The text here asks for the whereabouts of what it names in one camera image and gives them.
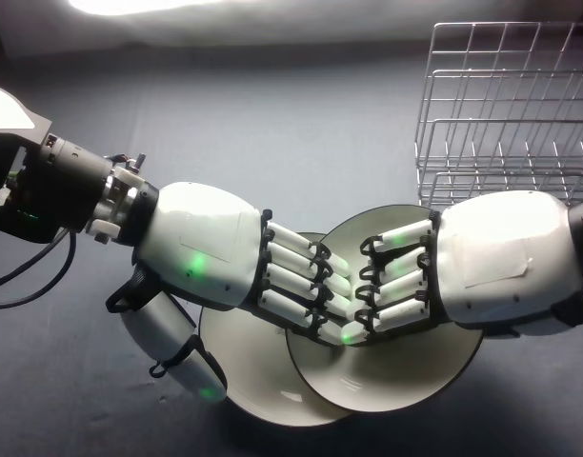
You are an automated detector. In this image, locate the white plate with dark rim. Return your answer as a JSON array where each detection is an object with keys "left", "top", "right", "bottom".
[
  {"left": 285, "top": 203, "right": 487, "bottom": 411},
  {"left": 197, "top": 231, "right": 352, "bottom": 428}
]

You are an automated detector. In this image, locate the white backdrop sheet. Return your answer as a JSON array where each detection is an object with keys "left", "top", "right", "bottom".
[{"left": 0, "top": 0, "right": 583, "bottom": 58}]

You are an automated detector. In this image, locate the grey table cloth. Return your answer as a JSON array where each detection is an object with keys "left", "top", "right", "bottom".
[{"left": 0, "top": 28, "right": 583, "bottom": 457}]

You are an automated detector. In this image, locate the metal wire dish rack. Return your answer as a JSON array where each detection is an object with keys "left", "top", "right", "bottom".
[{"left": 412, "top": 21, "right": 583, "bottom": 209}]

